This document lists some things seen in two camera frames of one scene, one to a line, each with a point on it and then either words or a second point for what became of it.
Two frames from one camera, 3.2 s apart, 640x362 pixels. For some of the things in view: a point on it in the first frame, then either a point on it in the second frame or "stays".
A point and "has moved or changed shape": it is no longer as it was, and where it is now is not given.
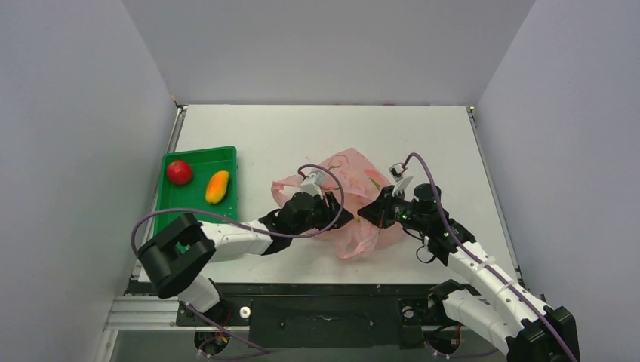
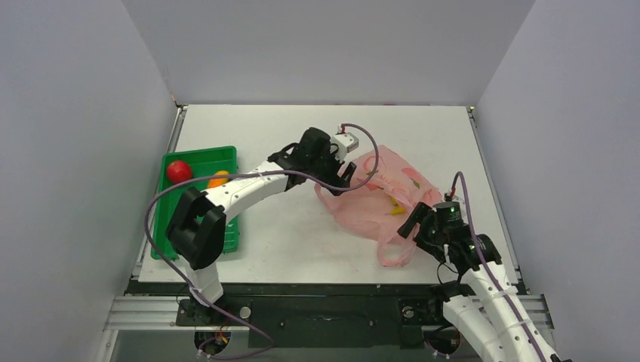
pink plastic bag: (357, 181) has moved or changed shape
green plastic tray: (192, 195) stays
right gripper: (381, 206) → (424, 225)
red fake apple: (179, 172) stays
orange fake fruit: (216, 187) stays
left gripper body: (322, 216) → (327, 167)
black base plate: (312, 314) stays
